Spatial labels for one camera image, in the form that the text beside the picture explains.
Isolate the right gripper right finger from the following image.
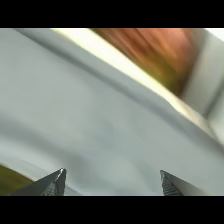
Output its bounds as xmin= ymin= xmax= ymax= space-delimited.
xmin=159 ymin=169 xmax=208 ymax=197

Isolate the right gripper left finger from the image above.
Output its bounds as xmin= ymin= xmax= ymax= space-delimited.
xmin=13 ymin=167 xmax=68 ymax=197

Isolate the dark brown garment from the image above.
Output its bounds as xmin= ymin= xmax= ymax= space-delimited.
xmin=0 ymin=28 xmax=224 ymax=197

